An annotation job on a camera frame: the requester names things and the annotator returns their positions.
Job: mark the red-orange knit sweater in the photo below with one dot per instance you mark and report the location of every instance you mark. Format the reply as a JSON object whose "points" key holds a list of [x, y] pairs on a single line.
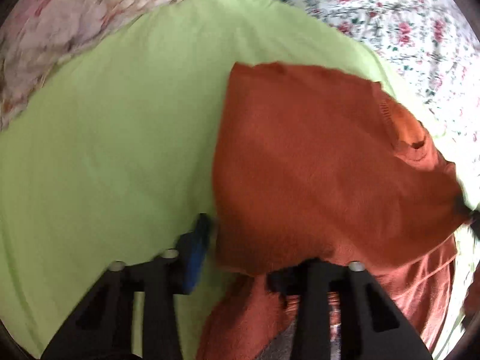
{"points": [[314, 163]]}

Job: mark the light green bed sheet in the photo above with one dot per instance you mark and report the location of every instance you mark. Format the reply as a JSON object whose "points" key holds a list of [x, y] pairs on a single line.
{"points": [[112, 158]]}

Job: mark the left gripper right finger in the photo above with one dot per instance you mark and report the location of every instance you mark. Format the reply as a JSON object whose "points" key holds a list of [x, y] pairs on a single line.
{"points": [[344, 309]]}

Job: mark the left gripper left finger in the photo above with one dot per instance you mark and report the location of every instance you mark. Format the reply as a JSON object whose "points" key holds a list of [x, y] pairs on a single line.
{"points": [[101, 325]]}

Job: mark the pink floral pillow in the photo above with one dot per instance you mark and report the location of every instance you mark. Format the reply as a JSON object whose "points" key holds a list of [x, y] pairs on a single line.
{"points": [[38, 35]]}

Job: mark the white floral bed cover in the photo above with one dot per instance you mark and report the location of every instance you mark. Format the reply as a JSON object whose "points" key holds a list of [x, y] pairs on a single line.
{"points": [[433, 46]]}

